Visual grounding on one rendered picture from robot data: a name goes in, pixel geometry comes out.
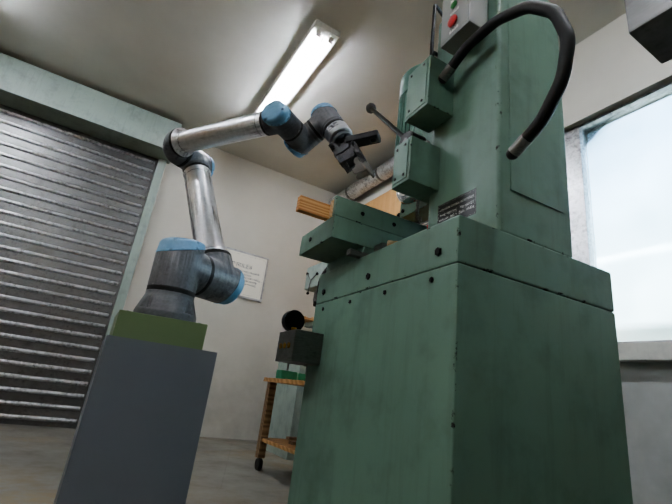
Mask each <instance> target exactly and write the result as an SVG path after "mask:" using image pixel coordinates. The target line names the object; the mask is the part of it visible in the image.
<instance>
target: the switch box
mask: <svg viewBox="0 0 672 504"><path fill-rule="evenodd" d="M451 1H452V0H444V1H443V12H442V31H441V49H443V50H445V51H446V52H448V53H450V54H452V55H453V56H454V55H455V53H456V52H457V50H458V49H459V48H460V47H461V45H462V44H463V43H464V42H465V41H466V40H467V39H468V38H469V37H470V36H471V35H472V34H474V33H475V32H476V31H477V30H478V29H479V28H480V27H482V26H483V25H484V24H485V23H486V22H487V21H488V0H458V4H457V6H456V8H457V7H458V6H459V8H458V9H457V10H456V11H455V12H454V13H453V14H452V15H454V14H456V15H457V21H456V23H455V25H454V26H452V27H451V28H449V27H448V20H449V19H450V17H451V16H452V15H451V16H450V14H451V13H452V12H453V11H454V10H455V9H456V8H455V9H454V10H451V8H450V7H451V4H452V3H451ZM457 24H458V27H457V28H456V29H455V30H454V31H453V32H452V33H451V34H450V35H449V32H450V31H451V30H452V29H453V28H454V27H455V26H456V25H457Z"/></svg>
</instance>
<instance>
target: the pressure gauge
mask: <svg viewBox="0 0 672 504"><path fill-rule="evenodd" d="M281 323H282V327H283V328H284V329H285V330H286V331H289V330H294V329H299V330H301V329H302V328H303V326H304V323H305V319H304V316H303V314H302V313H301V312H300V311H297V310H292V311H288V312H286V313H285V314H284V315H283V316H282V319H281Z"/></svg>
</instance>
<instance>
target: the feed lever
mask: <svg viewBox="0 0 672 504"><path fill-rule="evenodd" d="M366 111H367V112H368V113H370V114H372V113H374V114H375V115H376V116H377V117H378V118H379V119H380V120H381V121H382V122H384V123H385V124H386V125H387V126H388V127H389V128H390V129H391V130H392V131H394V132H395V133H396V134H397V135H398V136H399V137H400V138H401V139H400V142H399V145H400V144H401V143H402V142H404V141H405V140H406V139H408V138H409V137H410V136H415V137H417V138H419V139H421V140H423V141H425V142H428V143H430V141H428V140H426V138H425V137H423V136H421V135H419V134H417V133H415V132H412V131H407V132H405V133H402V132H401V131H400V130H399V129H398V128H397V127H395V126H394V125H393V124H392V123H391V122H390V121H389V120H387V119H386V118H385V117H384V116H383V115H382V114H380V113H379V112H378V111H377V110H376V105H375V104H374V103H369V104H367V106H366Z"/></svg>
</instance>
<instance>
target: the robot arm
mask: <svg viewBox="0 0 672 504"><path fill-rule="evenodd" d="M272 135H279V136H280V137H281V138H282V139H283V140H284V144H285V146H286V147H287V149H288V150H289V151H290V152H291V153H292V154H293V155H294V156H296V157H297V158H302V157H303V156H305V155H307V154H308V152H310V151H311V150H312V149H313V148H314V147H316V146H317V145H318V144H319V143H320V142H322V141H323V140H324V139H326V140H327V141H328V143H329V145H328V146H329V147H330V149H331V150H332V152H333V153H334V157H335V158H336V159H337V160H338V162H339V164H340V165H341V166H342V168H344V169H345V171H346V172H347V174H348V173H349V172H351V171H352V172H353V173H354V174H357V175H356V178H357V179H362V178H364V177H366V176H369V175H371V176H372V178H374V177H375V172H374V170H373V169H372V167H371V166H370V164H369V163H368V161H367V160H366V158H365V156H364V155H363V153H362V151H361V150H360V148H359V147H363V146H368V145H372V144H377V143H380V142H381V137H380V134H379V132H378V130H373V131H368V132H364V133H360V134H355V135H352V131H351V129H350V128H349V127H348V125H347V124H346V123H345V122H344V120H343V119H342V117H341V116H340V115H339V113H338V112H337V110H336V109H335V108H334V107H333V106H332V105H331V104H329V103H326V102H324V103H320V104H317V105H316V106H315V107H314V108H313V109H312V111H311V118H310V119H309V120H307V121H306V122H305V123H304V124H303V123H302V122H301V121H300V120H299V119H298V118H297V116H296V115H295V114H294V113H293V112H292V111H291V110H290V108H289V107H288V106H287V105H286V104H284V103H283V102H282V101H279V100H274V101H271V102H269V103H268V104H266V105H265V107H264V108H263V110H262V111H260V112H256V113H252V114H248V115H244V116H240V117H236V118H232V119H228V120H224V121H220V122H216V123H212V124H208V125H204V126H200V127H196V128H192V129H188V130H186V129H184V128H176V129H173V130H171V131H169V132H168V133H167V134H166V135H165V137H164V140H163V151H164V154H165V156H166V157H167V159H168V160H169V161H170V162H171V163H172V164H174V165H176V166H177V167H179V168H180V169H182V172H183V177H184V181H185V188H186V195H187V201H188V208H189V215H190V222H191V229H192V236H193V239H188V238H180V237H168V238H164V239H162V240H161V241H160V242H159V245H158V248H157V250H156V253H155V257H154V261H153V265H152V269H151V273H150V276H149V280H148V284H147V288H146V292H145V294H144V295H143V297H142V298H141V300H140V301H139V302H138V304H137V305H136V307H135V308H134V310H133V312H138V313H144V314H149V315H155V316H161V317H167V318H173V319H178V320H184V321H190V322H196V313H195V306H194V298H195V297H198V298H201V299H204V300H207V301H210V302H213V303H215V304H223V305H225V304H229V303H231V302H233V301H234V300H236V299H237V298H238V295H240V294H241V292H242V290H243V288H244V283H245V279H244V274H243V272H242V271H241V270H240V269H238V268H235V267H234V265H233V260H232V256H231V253H230V252H229V251H227V250H225V247H224V242H223V236H222V231H221V226H220V221H219V215H218V210H217V205H216V200H215V194H214V189H213V184H212V179H211V176H212V175H213V173H214V172H213V171H214V170H215V164H214V161H213V159H212V158H211V157H210V156H209V155H208V154H206V153H204V152H203V151H201V150H203V149H208V148H212V147H217V146H222V145H227V144H231V143H236V142H241V141H245V140H250V139H255V138H259V137H264V136H272ZM348 165H349V166H348Z"/></svg>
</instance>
